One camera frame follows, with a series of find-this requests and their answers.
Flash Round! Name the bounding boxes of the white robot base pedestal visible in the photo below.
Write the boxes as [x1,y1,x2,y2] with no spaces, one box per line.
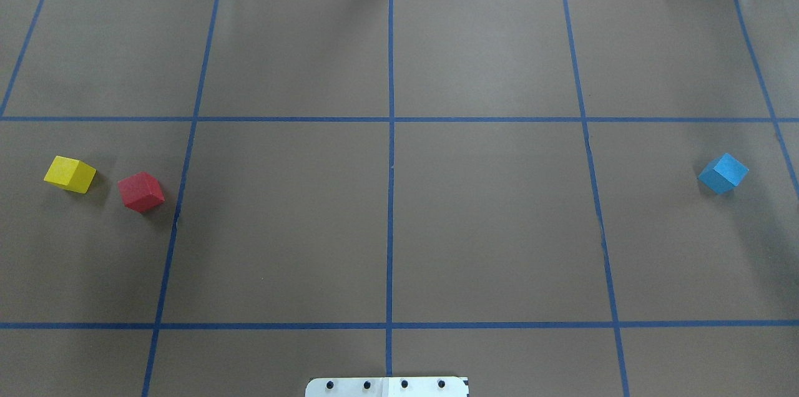
[305,376,470,396]

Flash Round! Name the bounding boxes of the red cube block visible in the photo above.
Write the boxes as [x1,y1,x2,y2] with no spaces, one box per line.
[117,172,165,214]

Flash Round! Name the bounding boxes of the yellow cube block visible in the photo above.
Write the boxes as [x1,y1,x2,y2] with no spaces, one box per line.
[43,155,97,194]

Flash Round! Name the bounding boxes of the blue cube block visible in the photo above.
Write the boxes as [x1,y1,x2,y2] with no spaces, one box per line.
[697,153,750,195]

